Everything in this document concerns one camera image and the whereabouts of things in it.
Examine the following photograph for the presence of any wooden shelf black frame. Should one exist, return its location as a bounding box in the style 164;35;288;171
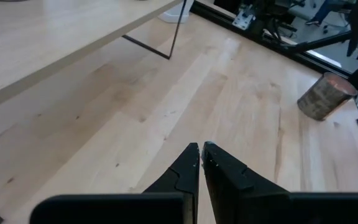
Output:
0;0;188;116

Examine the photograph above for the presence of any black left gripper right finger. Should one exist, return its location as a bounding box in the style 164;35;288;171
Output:
201;141;358;224

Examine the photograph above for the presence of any metallic cup far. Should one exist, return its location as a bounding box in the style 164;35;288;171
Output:
296;72;358;122

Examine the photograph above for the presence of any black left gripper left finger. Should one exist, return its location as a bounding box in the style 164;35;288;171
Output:
29;142;201;224

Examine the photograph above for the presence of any white square plant pot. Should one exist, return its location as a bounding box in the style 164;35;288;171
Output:
158;0;196;24

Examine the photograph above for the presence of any black frame beam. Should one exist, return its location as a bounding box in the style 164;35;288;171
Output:
289;24;358;54

